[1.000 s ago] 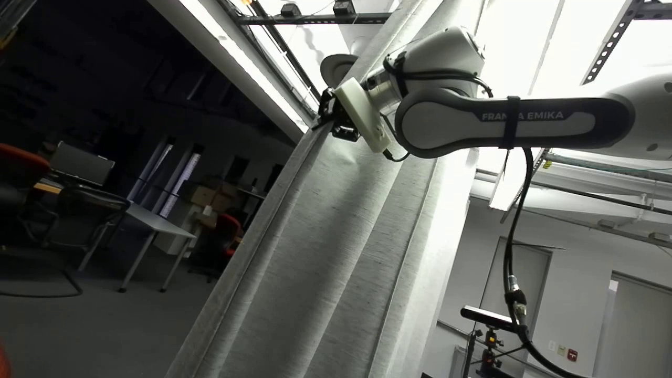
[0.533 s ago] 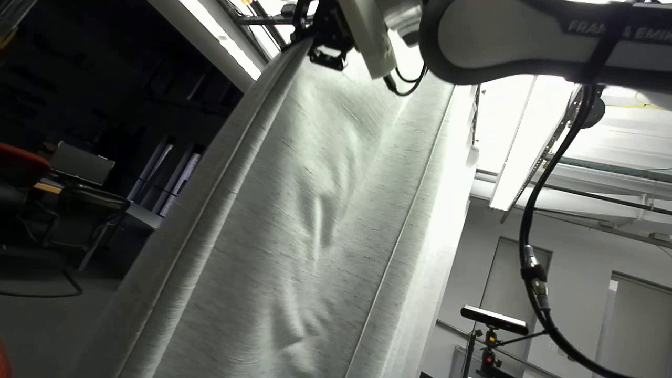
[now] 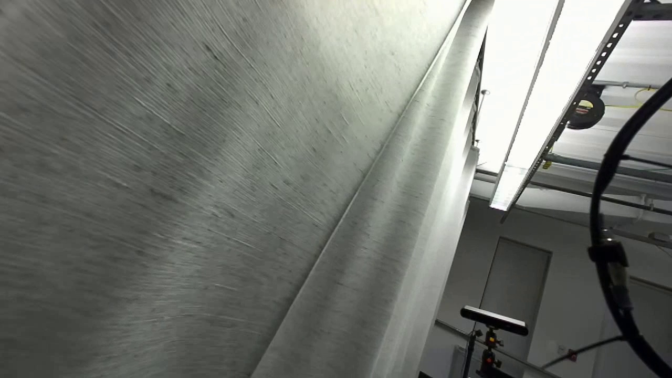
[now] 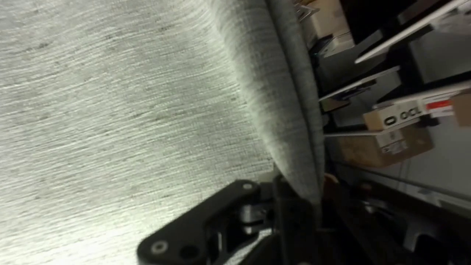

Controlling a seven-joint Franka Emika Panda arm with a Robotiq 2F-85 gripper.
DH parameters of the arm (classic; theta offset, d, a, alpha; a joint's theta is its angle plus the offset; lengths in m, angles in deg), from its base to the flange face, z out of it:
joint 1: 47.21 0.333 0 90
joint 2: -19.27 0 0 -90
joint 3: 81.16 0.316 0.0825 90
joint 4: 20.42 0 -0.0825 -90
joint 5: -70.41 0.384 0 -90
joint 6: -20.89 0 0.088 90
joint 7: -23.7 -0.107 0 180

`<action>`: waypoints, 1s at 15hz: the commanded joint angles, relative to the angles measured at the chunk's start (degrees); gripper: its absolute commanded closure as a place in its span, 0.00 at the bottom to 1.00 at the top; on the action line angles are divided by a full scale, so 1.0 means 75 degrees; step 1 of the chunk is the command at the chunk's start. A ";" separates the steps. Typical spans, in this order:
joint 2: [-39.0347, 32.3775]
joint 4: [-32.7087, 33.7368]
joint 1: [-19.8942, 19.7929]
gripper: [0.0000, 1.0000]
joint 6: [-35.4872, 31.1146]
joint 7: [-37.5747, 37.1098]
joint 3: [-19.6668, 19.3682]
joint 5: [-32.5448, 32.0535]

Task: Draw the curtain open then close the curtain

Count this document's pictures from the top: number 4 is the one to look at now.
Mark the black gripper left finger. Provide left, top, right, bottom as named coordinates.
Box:
left=136, top=175, right=280, bottom=265

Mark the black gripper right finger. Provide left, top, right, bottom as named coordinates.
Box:
left=274, top=173, right=342, bottom=265

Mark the grey fabric curtain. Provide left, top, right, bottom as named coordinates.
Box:
left=0, top=0, right=327, bottom=265

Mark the brown cardboard box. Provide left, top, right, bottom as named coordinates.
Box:
left=334, top=124, right=437, bottom=169

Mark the tan box with OCL label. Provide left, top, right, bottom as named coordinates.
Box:
left=362, top=86, right=471, bottom=133

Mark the white wall shelf unit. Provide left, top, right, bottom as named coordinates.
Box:
left=314, top=0, right=471, bottom=207

